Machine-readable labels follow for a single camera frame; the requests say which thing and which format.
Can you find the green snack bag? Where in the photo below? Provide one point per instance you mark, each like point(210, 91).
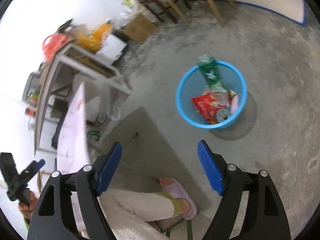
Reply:
point(210, 71)

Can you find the yellow plastic bag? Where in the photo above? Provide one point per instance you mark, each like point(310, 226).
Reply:
point(94, 42)

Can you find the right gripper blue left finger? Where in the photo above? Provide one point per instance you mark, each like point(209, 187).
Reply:
point(53, 217)

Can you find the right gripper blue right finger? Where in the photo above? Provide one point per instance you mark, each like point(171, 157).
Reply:
point(265, 216)

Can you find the red drink can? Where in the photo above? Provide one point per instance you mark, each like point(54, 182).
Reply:
point(222, 114)

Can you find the person left hand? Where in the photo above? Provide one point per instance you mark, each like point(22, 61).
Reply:
point(27, 210)

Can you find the white fleece trouser leg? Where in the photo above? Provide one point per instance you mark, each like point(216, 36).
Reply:
point(129, 213)

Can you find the dark wooden stool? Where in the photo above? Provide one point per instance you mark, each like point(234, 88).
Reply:
point(160, 2)

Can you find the red snack bag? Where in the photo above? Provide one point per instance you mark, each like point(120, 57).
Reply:
point(207, 105)

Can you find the blue plastic waste basket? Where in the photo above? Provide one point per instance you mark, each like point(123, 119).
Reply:
point(193, 84)

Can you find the plastic bags on box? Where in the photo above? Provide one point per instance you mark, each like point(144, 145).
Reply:
point(130, 10)

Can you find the pink slipper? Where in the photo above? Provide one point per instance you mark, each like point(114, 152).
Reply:
point(174, 191)

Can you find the red plastic bag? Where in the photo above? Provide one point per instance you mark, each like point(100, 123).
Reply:
point(52, 43)

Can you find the white cabinet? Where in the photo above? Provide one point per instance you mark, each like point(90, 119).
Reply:
point(112, 49)

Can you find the cardboard box on floor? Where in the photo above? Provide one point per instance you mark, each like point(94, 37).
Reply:
point(139, 29)

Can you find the pink patterned table cover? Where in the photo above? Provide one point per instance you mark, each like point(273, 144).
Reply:
point(72, 149)

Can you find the pink sponge cloth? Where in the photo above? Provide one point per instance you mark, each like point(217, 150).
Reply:
point(234, 101)

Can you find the grey rice cooker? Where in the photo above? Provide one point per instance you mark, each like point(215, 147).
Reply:
point(31, 91)

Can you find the white side table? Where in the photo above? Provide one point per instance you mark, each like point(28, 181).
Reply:
point(68, 61)

